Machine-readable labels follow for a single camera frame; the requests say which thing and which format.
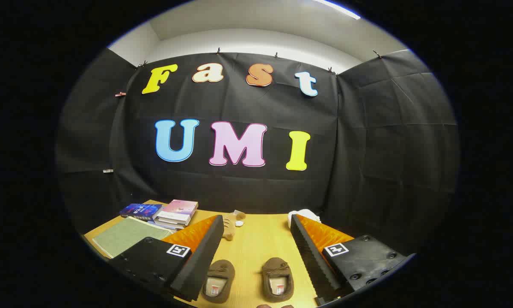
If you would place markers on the pink cover book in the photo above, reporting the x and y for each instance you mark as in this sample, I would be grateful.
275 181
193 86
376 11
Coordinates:
180 207

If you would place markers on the brown fuzzy slipper shoe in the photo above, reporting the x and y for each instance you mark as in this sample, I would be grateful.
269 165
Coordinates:
220 278
277 273

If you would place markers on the green fabric storage box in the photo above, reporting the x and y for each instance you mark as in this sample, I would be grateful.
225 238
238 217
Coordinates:
128 235

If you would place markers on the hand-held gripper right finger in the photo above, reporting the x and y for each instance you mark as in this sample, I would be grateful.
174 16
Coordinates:
314 265

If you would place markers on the brown bread-shaped plush toy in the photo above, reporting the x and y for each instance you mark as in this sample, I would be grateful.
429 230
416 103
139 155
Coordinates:
230 226

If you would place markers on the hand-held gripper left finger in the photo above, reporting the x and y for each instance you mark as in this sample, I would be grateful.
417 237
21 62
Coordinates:
200 265

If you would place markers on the black backdrop cloth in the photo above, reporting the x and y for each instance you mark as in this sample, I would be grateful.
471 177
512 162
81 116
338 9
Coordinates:
239 102

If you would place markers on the blue cover book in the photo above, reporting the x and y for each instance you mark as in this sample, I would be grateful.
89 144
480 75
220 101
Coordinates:
140 210

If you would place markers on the white plush toy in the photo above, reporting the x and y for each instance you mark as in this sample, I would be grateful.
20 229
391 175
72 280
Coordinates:
303 214

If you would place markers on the white paperback book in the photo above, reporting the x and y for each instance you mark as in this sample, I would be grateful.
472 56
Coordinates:
166 224
173 218

